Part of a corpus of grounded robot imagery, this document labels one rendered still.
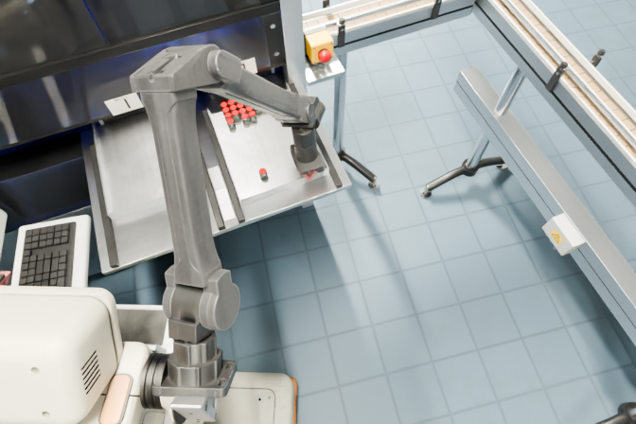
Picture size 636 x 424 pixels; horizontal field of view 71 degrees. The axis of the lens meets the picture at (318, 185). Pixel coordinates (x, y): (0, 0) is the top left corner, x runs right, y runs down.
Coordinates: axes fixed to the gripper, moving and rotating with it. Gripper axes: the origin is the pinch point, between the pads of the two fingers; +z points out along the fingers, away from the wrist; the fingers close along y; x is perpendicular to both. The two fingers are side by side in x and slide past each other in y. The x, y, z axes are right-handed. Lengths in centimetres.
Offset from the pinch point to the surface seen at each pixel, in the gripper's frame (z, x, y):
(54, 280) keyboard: 9, 73, -2
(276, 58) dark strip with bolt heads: -16.3, -1.7, 33.2
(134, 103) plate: -15, 40, 31
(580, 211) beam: 39, -91, -18
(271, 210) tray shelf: 4.2, 12.7, -4.1
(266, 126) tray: -0.5, 6.5, 23.4
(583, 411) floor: 103, -83, -69
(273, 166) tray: 1.8, 8.1, 9.1
